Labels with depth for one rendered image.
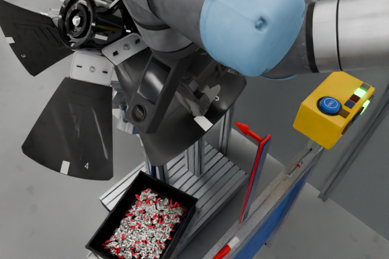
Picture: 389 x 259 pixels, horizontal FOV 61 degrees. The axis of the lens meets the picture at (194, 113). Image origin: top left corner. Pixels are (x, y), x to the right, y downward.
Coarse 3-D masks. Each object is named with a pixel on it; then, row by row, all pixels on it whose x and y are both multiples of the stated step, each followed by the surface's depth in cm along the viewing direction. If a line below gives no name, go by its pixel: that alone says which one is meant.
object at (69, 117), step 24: (72, 96) 74; (96, 96) 75; (48, 120) 75; (72, 120) 75; (96, 120) 76; (24, 144) 78; (48, 144) 77; (72, 144) 77; (96, 144) 77; (72, 168) 78; (96, 168) 78
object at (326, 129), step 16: (336, 80) 77; (352, 80) 77; (320, 96) 74; (336, 96) 74; (368, 96) 74; (304, 112) 74; (320, 112) 71; (336, 112) 71; (352, 112) 71; (304, 128) 77; (320, 128) 73; (336, 128) 70; (320, 144) 76
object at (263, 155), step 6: (270, 138) 53; (264, 144) 52; (264, 150) 54; (264, 156) 56; (258, 162) 56; (258, 168) 58; (258, 174) 60; (258, 180) 64; (252, 186) 63; (252, 192) 66; (252, 198) 70; (246, 204) 69; (246, 210) 72; (246, 216) 76
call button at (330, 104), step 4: (328, 96) 73; (324, 100) 72; (328, 100) 72; (332, 100) 72; (336, 100) 72; (320, 104) 72; (324, 104) 71; (328, 104) 71; (332, 104) 71; (336, 104) 71; (324, 108) 71; (328, 108) 71; (332, 108) 71; (336, 108) 71; (328, 112) 71; (332, 112) 71
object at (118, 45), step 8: (120, 40) 70; (128, 40) 70; (104, 48) 68; (112, 48) 68; (120, 48) 68; (136, 48) 69; (144, 48) 69; (112, 56) 67; (120, 56) 67; (128, 56) 67
